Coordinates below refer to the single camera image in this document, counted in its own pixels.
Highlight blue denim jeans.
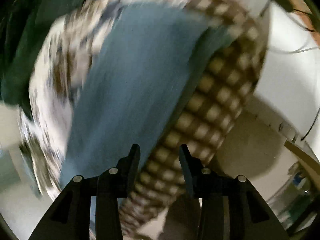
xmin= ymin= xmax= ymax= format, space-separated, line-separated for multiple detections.
xmin=60 ymin=2 xmax=232 ymax=186

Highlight clear plastic storage bin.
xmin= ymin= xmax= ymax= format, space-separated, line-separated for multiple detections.
xmin=266 ymin=163 xmax=319 ymax=230

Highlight brown checkered blanket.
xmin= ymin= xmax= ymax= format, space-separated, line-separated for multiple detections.
xmin=119 ymin=0 xmax=270 ymax=237

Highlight white floral bed blanket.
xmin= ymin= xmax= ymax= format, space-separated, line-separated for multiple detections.
xmin=19 ymin=0 xmax=189 ymax=199

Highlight dark green garment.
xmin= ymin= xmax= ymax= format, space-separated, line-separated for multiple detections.
xmin=1 ymin=0 xmax=86 ymax=120

